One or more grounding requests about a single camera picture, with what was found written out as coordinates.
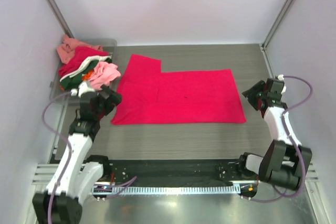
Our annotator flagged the magenta t shirt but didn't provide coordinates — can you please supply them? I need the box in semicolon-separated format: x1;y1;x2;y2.
111;54;246;125

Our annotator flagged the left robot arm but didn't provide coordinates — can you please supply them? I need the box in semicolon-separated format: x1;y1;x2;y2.
32;81;122;223

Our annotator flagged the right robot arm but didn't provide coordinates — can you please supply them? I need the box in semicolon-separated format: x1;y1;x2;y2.
239;74;312;191

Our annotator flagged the light pink t shirt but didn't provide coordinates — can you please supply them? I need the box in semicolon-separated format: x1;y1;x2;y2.
88;61;121;90

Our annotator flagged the orange garment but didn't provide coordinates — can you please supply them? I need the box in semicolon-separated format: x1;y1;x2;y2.
82;69;94;81

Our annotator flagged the green white t shirt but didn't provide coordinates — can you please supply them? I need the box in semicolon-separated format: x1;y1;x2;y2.
60;56;112;91

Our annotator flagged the crimson t shirt in tray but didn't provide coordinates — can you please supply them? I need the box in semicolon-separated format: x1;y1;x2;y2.
58;47;109;77

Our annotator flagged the salmon pink t shirt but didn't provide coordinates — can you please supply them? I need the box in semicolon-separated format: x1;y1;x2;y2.
56;35;102;64

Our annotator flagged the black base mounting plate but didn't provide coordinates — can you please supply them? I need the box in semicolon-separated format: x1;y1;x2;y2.
99;159;257;187

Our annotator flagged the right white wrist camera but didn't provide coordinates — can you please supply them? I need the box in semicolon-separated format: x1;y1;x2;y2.
276;74;287;94

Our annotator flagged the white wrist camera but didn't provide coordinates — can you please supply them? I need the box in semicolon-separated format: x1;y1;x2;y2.
70;81;95;98
276;74;287;94

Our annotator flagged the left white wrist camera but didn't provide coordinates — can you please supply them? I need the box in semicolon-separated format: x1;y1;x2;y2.
70;81;95;98

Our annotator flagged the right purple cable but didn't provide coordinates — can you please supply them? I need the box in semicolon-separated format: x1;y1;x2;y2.
248;76;314;204

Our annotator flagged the purple cable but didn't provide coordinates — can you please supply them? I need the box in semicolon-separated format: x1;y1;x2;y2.
248;76;314;204
41;91;137;224

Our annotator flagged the right aluminium table rail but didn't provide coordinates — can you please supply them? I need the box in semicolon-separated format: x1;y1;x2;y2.
260;43;302;156

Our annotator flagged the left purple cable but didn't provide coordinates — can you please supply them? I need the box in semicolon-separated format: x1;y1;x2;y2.
41;91;137;224

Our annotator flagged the white slotted cable duct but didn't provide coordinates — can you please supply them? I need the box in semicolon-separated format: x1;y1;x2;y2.
90;185;241;195

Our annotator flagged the right aluminium frame post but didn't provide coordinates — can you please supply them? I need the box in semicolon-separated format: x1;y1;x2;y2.
260;0;295;51

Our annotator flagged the aluminium frame post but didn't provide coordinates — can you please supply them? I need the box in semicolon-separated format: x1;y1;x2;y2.
260;0;295;51
46;0;73;38

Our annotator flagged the left aluminium frame post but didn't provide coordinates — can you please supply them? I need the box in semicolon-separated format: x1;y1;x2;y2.
46;0;73;38

